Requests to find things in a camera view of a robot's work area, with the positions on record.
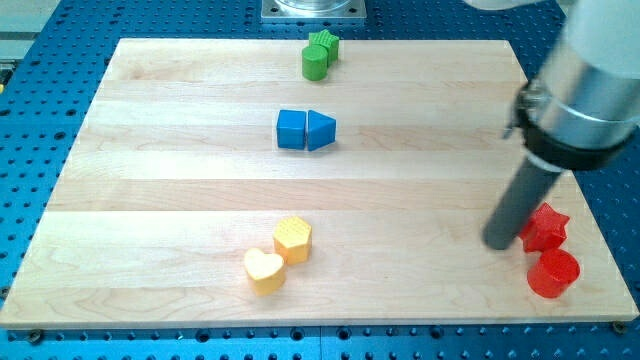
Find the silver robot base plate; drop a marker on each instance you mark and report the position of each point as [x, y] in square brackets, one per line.
[280, 11]

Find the yellow heart block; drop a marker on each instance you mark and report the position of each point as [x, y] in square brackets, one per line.
[266, 272]

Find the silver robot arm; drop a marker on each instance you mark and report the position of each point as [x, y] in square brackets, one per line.
[594, 64]

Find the yellow hexagon block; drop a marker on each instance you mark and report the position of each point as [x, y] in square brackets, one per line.
[293, 240]

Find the red star block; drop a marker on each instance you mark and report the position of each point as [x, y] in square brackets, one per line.
[544, 230]

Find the red cylinder block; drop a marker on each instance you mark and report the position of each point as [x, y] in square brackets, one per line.
[553, 273]

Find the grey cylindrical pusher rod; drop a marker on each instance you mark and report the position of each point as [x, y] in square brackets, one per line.
[530, 184]

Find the green star block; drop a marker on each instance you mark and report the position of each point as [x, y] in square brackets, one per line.
[328, 41]

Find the blue cube block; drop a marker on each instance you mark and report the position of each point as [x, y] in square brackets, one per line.
[291, 129]

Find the green cylinder block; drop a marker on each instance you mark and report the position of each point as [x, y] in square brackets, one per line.
[314, 62]

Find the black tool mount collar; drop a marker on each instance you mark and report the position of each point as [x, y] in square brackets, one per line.
[562, 136]

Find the wooden board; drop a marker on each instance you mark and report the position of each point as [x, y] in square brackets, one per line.
[175, 173]

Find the blue triangle block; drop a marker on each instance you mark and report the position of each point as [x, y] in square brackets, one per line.
[321, 130]

